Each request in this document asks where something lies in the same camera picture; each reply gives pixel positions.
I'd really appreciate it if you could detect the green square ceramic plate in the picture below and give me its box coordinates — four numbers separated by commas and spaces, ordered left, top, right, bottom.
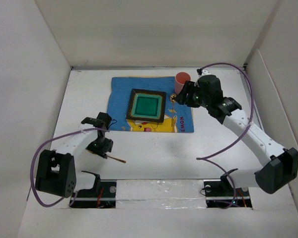
126, 89, 167, 123

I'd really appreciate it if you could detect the gold spoon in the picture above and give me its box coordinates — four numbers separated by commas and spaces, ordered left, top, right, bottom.
170, 93, 177, 117

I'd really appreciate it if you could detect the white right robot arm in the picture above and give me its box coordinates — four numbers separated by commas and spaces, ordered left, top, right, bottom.
174, 75, 298, 195

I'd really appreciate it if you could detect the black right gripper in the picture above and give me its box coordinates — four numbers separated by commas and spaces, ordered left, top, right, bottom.
174, 80, 210, 109

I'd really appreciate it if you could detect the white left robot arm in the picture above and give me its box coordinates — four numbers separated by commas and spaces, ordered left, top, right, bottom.
35, 112, 113, 198

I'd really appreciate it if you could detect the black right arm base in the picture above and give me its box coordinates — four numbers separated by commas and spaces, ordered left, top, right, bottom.
200, 174, 252, 209

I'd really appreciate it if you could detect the blue Pikachu placemat cloth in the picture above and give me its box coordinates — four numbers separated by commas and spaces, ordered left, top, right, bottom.
107, 76, 194, 133

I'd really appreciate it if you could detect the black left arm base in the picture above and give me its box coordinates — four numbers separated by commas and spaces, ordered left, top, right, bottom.
69, 171, 117, 209

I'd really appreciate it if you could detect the pink plastic cup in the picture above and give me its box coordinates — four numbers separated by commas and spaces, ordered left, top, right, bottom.
175, 72, 191, 94

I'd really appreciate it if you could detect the gold fork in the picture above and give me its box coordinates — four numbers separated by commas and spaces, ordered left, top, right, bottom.
86, 149, 127, 164

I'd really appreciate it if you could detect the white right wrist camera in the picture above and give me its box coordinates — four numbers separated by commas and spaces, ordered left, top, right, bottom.
197, 68, 211, 77

